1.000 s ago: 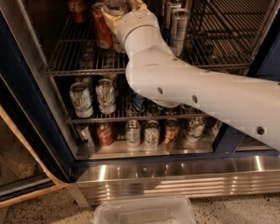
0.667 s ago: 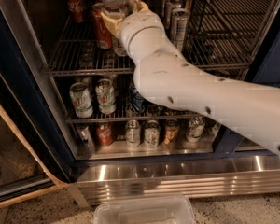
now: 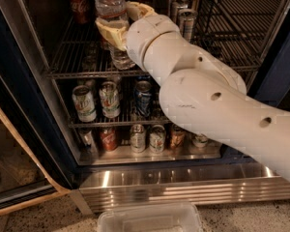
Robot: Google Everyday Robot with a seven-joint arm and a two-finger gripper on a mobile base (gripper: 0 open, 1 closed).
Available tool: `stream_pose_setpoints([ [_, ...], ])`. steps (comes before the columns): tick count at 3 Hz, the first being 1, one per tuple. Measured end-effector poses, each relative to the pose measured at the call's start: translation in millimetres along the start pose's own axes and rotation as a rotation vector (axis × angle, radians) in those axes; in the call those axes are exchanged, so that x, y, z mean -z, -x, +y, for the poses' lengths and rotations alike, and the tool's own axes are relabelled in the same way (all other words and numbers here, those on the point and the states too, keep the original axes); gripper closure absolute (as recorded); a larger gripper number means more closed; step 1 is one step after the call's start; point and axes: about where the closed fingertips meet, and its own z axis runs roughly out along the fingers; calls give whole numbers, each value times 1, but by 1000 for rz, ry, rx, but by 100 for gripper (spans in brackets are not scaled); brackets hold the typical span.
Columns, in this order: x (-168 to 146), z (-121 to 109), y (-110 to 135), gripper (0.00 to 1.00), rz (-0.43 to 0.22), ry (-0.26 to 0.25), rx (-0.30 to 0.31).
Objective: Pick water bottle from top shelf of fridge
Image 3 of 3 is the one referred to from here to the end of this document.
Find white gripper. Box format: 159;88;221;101
95;1;180;70

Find clear plastic water bottle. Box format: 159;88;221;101
95;0;134;70

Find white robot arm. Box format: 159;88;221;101
96;3;290;182

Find red can bottom shelf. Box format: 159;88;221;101
100;127;118;151

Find stainless steel fridge base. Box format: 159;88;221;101
70;162;290;215

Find open glass fridge door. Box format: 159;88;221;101
0;74;69;216

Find back left coca-cola can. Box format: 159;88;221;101
69;0;92;24

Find front silver energy drink can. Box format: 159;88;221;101
177;9;197;42

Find left blue soda can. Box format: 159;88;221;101
133;80;152;117

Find white green soda can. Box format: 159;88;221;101
72;85;97;123
99;81;120;119

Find left white green soda can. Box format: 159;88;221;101
72;85;97;123

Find orange brown can bottom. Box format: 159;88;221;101
169;124;186;150

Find silver can bottom left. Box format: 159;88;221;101
78;128;98;154

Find tilted white green can bottom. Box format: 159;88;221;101
192;134;208;148

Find clear plastic bin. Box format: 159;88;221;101
97;202;204;232

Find middle wire shelf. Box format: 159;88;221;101
53;70;169;129

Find blue fridge centre post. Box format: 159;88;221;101
248;10;290;106

